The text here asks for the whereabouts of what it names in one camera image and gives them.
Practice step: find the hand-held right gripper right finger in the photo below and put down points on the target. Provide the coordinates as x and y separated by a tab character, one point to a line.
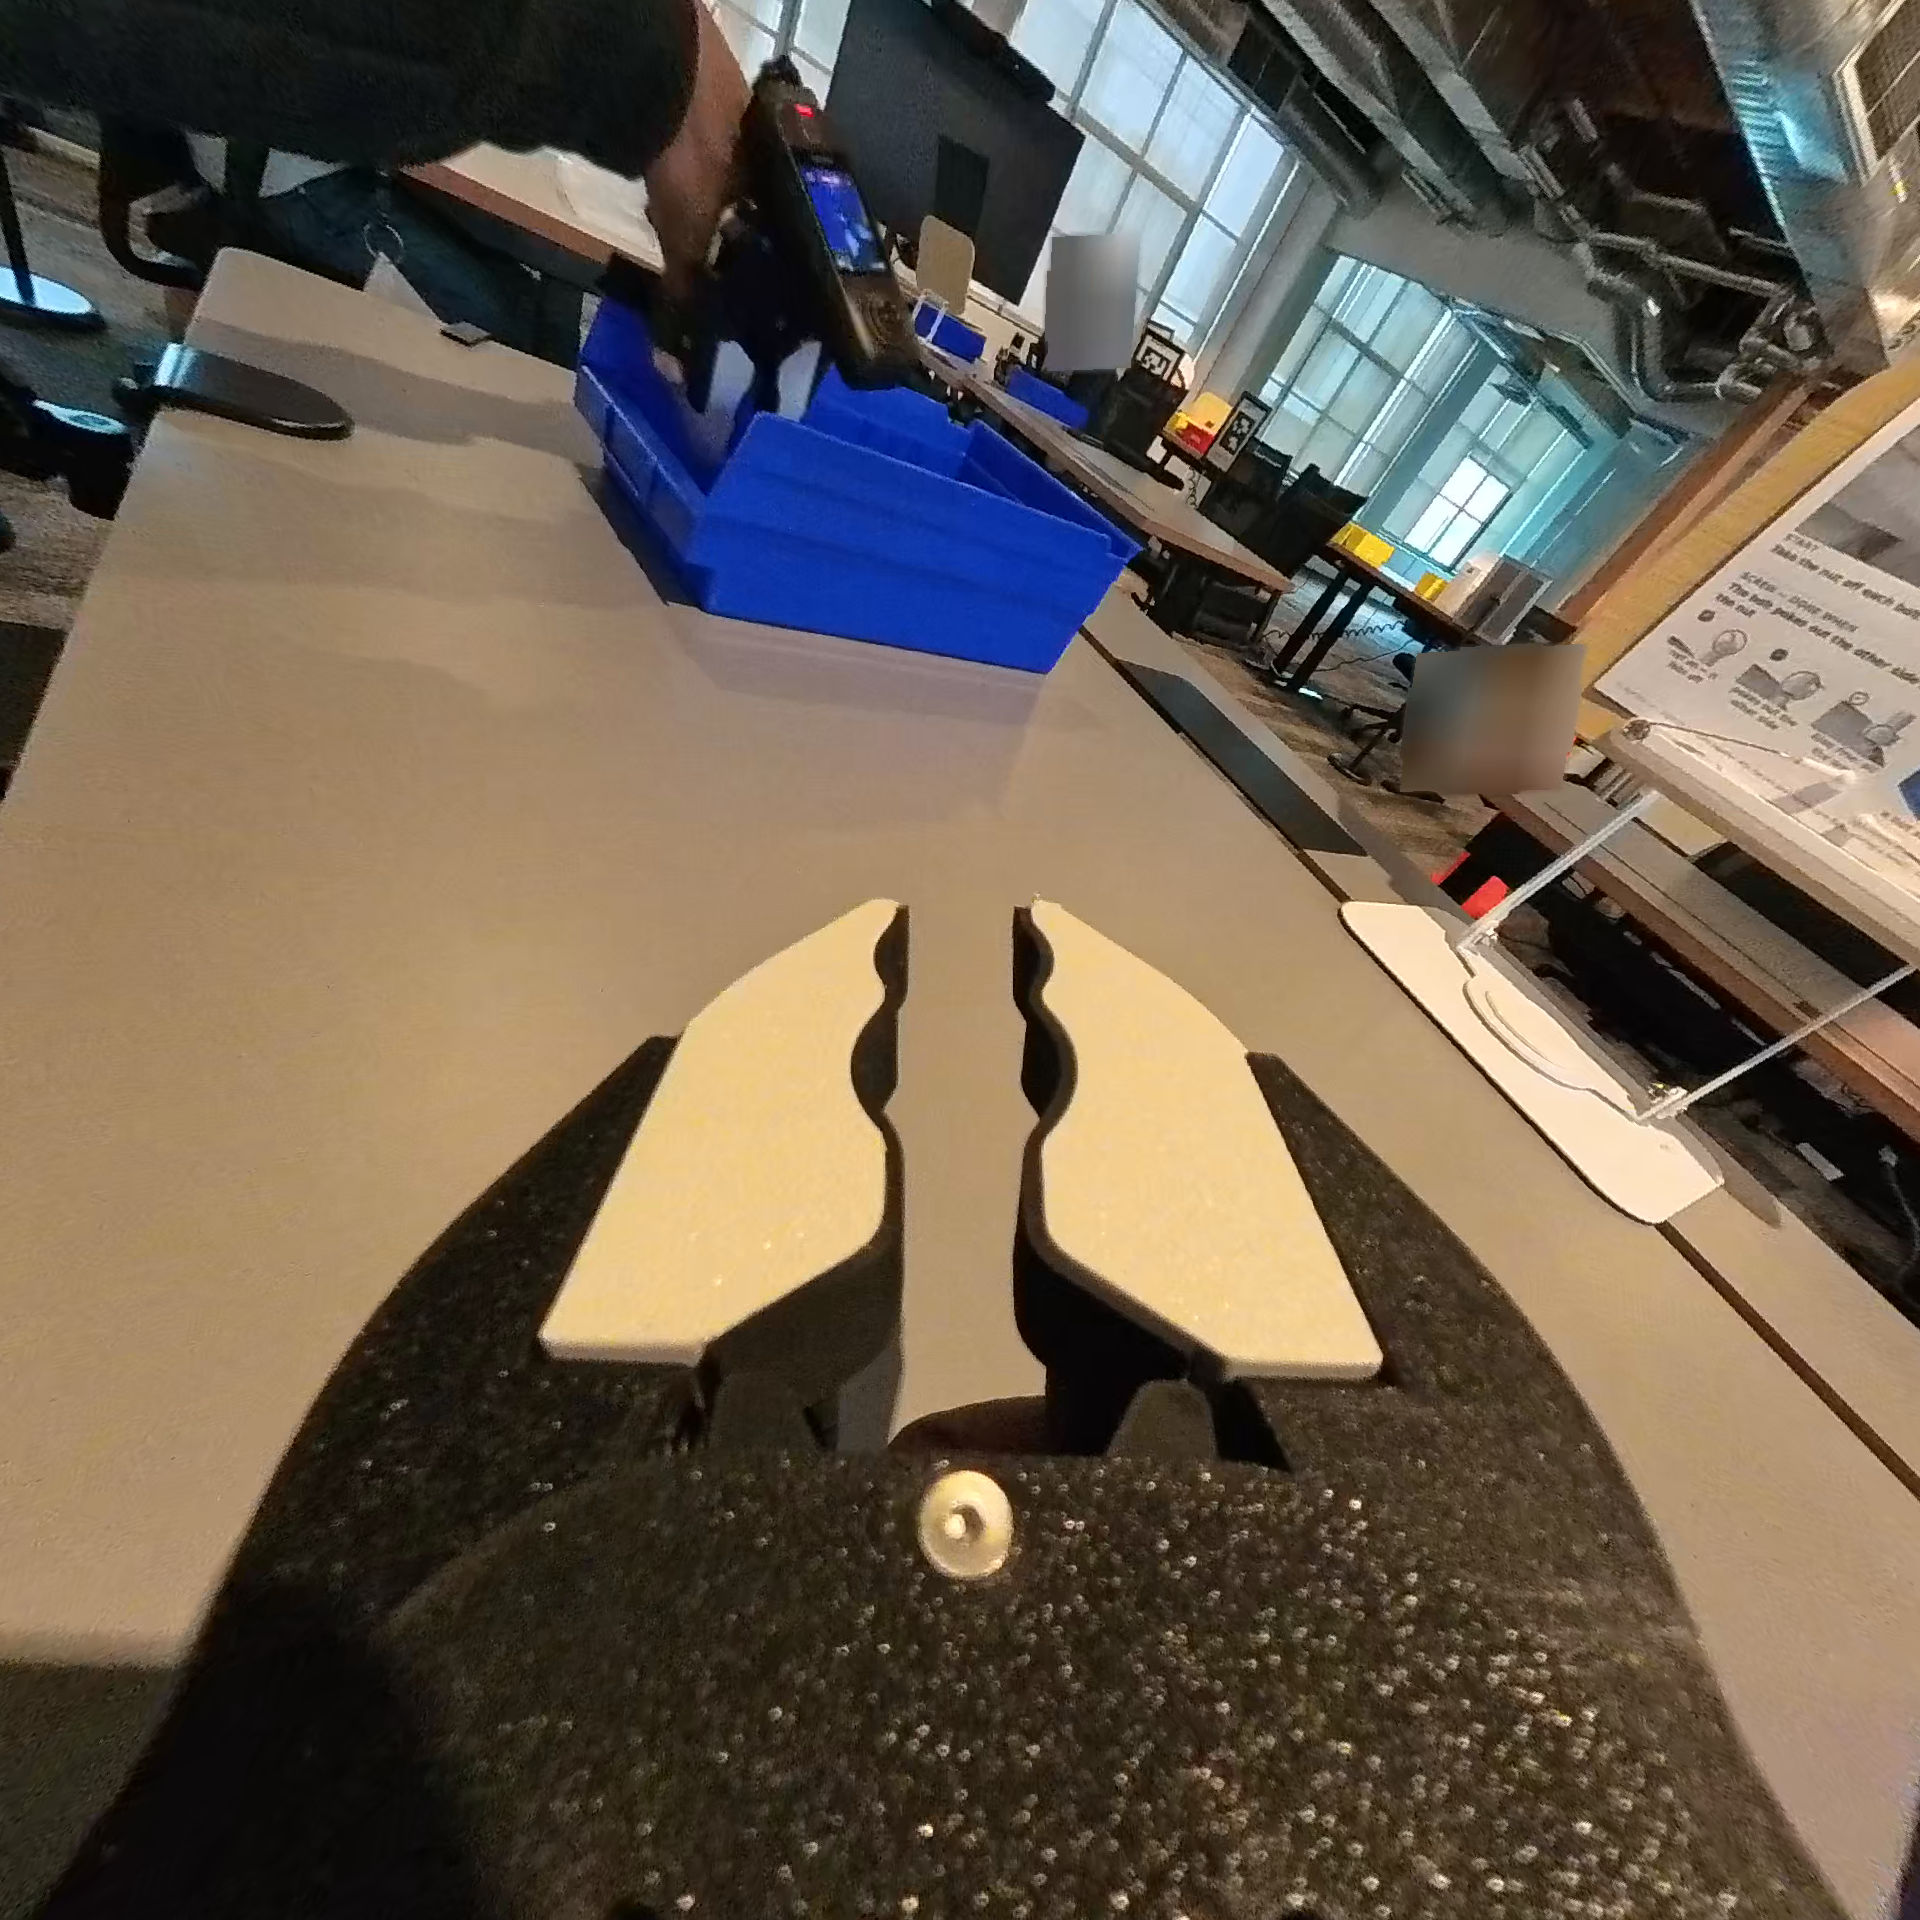
1187	1172

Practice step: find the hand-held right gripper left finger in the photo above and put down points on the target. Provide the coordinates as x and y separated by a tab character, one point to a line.
751	1172

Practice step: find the blue plastic bin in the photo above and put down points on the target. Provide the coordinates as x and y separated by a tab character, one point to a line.
871	526

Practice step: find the person's left forearm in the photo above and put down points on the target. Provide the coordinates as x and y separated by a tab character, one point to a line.
300	76

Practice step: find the person's left hand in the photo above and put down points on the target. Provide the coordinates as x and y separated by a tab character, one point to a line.
707	181

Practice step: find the black computer monitor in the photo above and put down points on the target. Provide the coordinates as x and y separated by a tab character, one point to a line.
960	135

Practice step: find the black desk mat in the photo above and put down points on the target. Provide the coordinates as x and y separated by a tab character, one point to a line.
1247	757

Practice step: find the white instruction poster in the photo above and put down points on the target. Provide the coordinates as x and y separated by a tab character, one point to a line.
1802	692

